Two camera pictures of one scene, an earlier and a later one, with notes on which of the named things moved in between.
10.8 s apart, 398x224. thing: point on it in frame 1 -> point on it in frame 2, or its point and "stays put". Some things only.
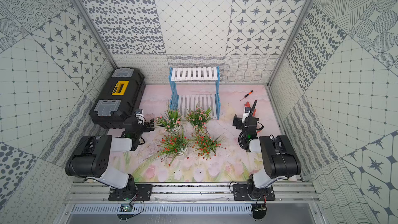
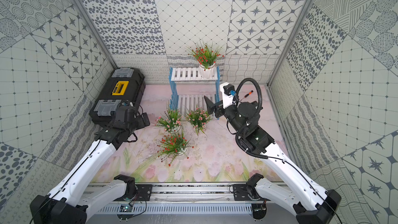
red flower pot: x=172 y=146 stays put
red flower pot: x=204 y=145 -> x=205 y=55
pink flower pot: x=171 y=120 stays put
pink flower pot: x=199 y=119 stays put
